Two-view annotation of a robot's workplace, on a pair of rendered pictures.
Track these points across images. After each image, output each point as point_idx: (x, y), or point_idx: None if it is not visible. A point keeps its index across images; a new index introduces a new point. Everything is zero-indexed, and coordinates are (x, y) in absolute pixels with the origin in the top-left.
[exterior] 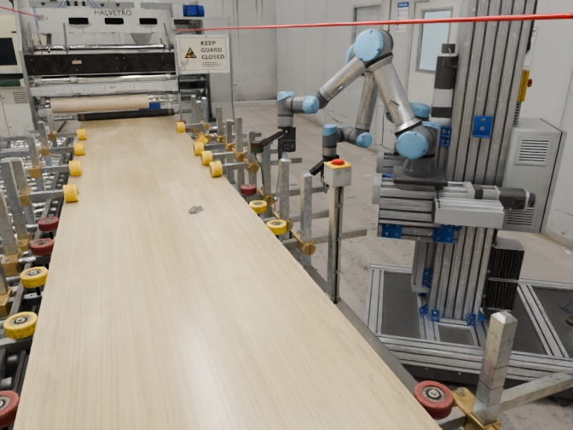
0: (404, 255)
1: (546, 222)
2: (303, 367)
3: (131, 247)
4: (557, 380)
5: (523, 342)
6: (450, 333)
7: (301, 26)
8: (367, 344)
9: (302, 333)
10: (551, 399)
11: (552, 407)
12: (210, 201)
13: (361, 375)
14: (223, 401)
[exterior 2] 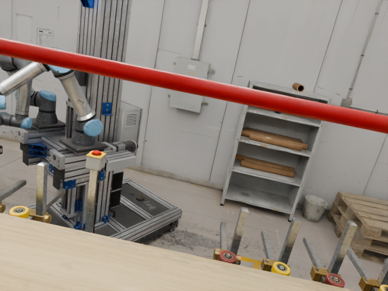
0: (10, 195)
1: (136, 155)
2: (183, 284)
3: None
4: (224, 226)
5: (131, 219)
6: (100, 232)
7: None
8: (183, 253)
9: (156, 269)
10: (149, 239)
11: (152, 243)
12: None
13: (204, 268)
14: None
